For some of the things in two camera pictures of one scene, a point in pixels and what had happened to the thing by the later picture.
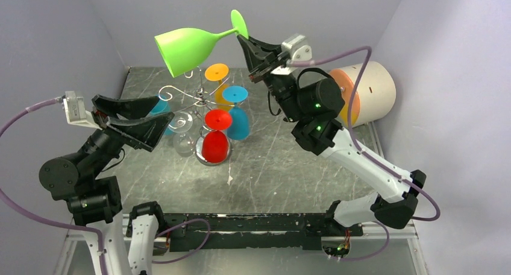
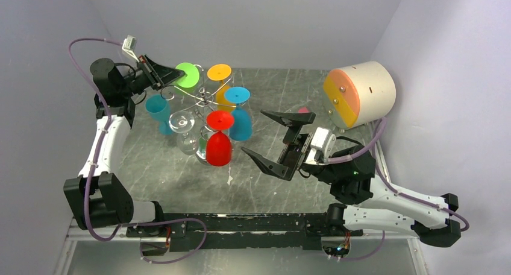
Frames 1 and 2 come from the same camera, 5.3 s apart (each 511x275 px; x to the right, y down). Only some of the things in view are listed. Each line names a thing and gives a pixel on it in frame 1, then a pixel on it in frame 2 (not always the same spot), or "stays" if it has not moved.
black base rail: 251,232 stays
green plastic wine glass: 184,49 to 191,78
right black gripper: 257,53 to 296,148
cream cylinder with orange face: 375,96 stays
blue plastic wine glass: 239,128 stays
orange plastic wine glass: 217,72 stays
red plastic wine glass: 215,145 stays
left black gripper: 144,132 to 158,75
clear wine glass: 183,142 stays
